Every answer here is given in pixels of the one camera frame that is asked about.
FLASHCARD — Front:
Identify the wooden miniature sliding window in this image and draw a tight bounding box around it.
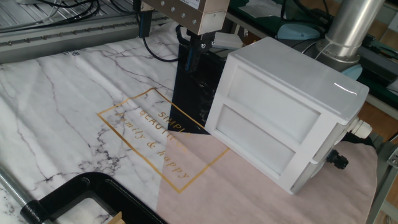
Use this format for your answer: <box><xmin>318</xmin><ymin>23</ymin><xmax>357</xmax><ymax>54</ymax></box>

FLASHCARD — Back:
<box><xmin>107</xmin><ymin>211</ymin><xmax>127</xmax><ymax>224</ymax></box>

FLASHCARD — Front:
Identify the aluminium linear rail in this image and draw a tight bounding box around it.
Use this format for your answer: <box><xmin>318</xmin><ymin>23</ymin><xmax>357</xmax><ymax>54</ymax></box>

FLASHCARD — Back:
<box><xmin>0</xmin><ymin>12</ymin><xmax>175</xmax><ymax>65</ymax></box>

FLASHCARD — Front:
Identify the white cable gland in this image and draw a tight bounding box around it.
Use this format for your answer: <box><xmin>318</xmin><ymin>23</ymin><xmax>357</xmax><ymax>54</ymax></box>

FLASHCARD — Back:
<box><xmin>347</xmin><ymin>117</ymin><xmax>373</xmax><ymax>140</ymax></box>

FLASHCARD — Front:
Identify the silver Schunk gripper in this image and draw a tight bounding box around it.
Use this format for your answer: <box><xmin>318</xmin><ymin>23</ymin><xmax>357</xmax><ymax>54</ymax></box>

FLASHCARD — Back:
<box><xmin>139</xmin><ymin>0</ymin><xmax>231</xmax><ymax>73</ymax></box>

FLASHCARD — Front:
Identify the black cable gland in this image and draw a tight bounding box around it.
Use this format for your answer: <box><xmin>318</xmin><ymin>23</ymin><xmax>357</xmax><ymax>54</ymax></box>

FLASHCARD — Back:
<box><xmin>325</xmin><ymin>149</ymin><xmax>349</xmax><ymax>170</ymax></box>

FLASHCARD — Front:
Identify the black C-clamp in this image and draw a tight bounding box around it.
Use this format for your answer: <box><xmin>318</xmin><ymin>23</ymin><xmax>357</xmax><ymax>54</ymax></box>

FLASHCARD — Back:
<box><xmin>0</xmin><ymin>163</ymin><xmax>169</xmax><ymax>224</ymax></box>

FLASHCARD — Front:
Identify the white electrical enclosure box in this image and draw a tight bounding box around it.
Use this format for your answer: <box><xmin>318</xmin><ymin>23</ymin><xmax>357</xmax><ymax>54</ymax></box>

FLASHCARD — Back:
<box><xmin>204</xmin><ymin>36</ymin><xmax>370</xmax><ymax>195</ymax></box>

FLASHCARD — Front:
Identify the ribbed aluminium plate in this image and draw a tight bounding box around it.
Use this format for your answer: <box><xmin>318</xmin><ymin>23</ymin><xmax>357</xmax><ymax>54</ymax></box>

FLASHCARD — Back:
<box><xmin>0</xmin><ymin>0</ymin><xmax>137</xmax><ymax>32</ymax></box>

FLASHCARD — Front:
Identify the aluminium frame profile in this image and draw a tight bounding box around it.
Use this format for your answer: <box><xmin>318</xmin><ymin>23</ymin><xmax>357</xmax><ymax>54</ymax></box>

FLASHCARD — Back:
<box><xmin>365</xmin><ymin>133</ymin><xmax>398</xmax><ymax>224</ymax></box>

